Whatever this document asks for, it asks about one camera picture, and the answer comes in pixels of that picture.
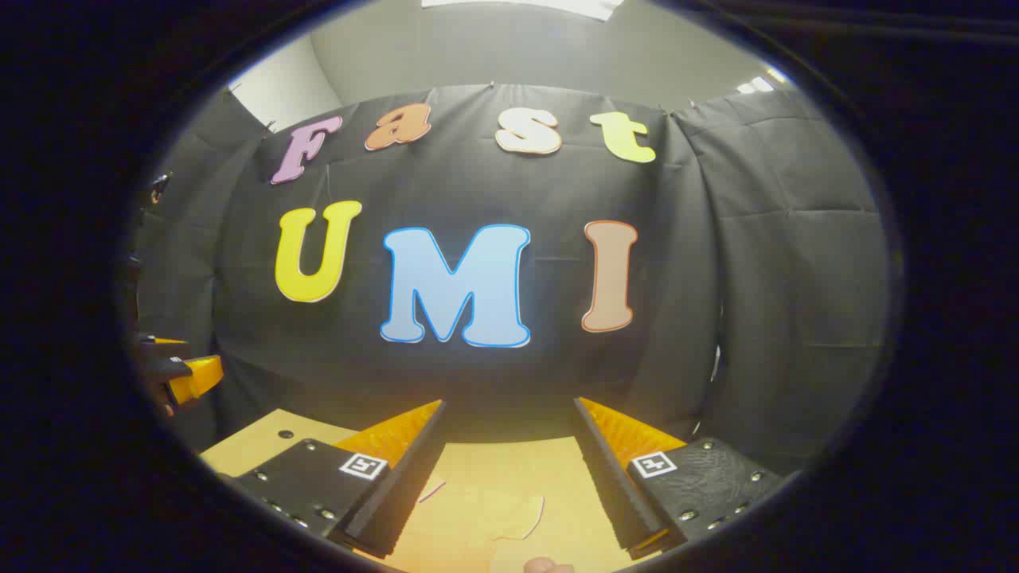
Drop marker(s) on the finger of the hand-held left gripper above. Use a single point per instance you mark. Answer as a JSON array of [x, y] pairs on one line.
[[167, 347], [199, 376]]

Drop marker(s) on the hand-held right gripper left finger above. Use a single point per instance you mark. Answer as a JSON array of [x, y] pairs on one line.
[[410, 485]]

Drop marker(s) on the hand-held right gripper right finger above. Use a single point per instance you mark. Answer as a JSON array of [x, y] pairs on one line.
[[609, 485]]

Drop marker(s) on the ceiling light panel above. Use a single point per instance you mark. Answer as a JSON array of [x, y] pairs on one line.
[[760, 83], [557, 6]]

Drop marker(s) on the orange T-shirt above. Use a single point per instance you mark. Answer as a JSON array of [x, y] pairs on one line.
[[478, 517]]

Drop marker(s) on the black backdrop cloth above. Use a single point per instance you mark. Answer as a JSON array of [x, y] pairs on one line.
[[716, 278]]

